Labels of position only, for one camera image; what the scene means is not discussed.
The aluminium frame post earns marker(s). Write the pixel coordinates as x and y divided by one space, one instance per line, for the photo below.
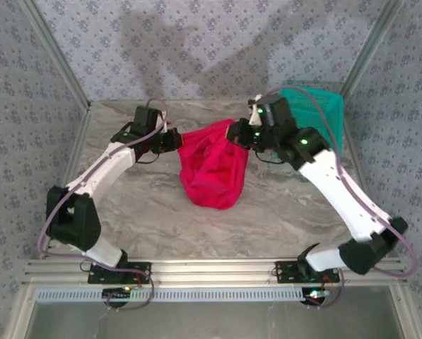
370 46
57 51

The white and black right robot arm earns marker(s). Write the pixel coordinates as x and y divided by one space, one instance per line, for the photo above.
338 197

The right controller board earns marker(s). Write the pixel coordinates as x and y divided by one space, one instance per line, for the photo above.
311 298

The left controller board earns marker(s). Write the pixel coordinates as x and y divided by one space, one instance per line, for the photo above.
117 293

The grey metal panel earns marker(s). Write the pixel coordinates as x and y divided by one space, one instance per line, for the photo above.
214 321

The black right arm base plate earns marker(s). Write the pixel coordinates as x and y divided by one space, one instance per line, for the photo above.
285 270

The controller board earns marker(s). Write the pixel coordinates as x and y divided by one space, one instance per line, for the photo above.
117 293
311 298

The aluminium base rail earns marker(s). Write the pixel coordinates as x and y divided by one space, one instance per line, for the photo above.
214 272

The red t-shirt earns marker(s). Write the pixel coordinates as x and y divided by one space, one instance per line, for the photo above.
210 176

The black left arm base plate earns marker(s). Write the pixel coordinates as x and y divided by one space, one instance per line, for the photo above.
143 266

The teal plastic basket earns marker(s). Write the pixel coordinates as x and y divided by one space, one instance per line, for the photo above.
332 106

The aluminium side rail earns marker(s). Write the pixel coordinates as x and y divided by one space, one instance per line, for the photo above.
354 163
85 118

